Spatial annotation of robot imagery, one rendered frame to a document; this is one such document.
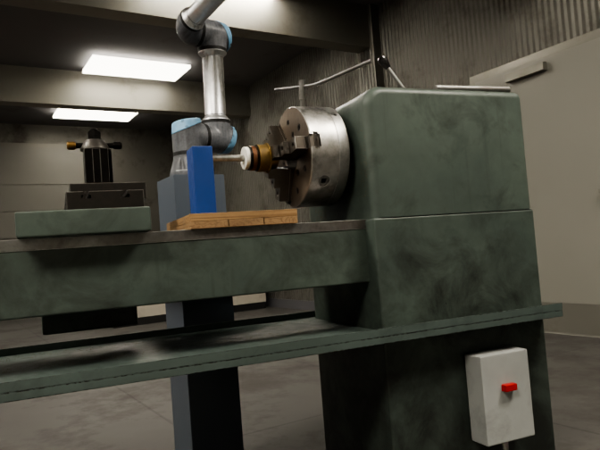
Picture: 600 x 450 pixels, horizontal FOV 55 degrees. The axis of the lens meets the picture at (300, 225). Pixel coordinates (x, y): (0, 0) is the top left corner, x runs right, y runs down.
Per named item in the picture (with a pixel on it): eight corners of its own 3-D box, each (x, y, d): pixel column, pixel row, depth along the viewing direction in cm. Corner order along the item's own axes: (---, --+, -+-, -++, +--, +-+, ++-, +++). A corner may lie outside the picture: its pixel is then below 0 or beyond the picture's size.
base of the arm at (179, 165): (164, 180, 228) (162, 155, 229) (201, 180, 236) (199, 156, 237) (178, 175, 215) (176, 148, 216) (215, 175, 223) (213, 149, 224)
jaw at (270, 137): (295, 156, 187) (285, 133, 194) (299, 145, 184) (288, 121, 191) (262, 157, 183) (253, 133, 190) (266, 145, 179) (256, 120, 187)
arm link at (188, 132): (166, 154, 227) (164, 120, 227) (196, 156, 236) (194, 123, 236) (182, 149, 218) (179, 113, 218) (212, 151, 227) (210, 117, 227)
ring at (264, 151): (270, 145, 185) (242, 145, 181) (279, 139, 176) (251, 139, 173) (271, 175, 184) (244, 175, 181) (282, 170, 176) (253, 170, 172)
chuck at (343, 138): (309, 205, 202) (305, 114, 201) (352, 206, 173) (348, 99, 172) (300, 206, 201) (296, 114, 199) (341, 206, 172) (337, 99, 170)
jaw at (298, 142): (303, 146, 181) (318, 132, 170) (304, 162, 180) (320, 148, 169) (269, 146, 177) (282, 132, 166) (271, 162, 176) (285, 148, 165)
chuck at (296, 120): (300, 206, 201) (296, 114, 199) (341, 206, 172) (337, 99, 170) (275, 207, 198) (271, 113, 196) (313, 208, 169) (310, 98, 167)
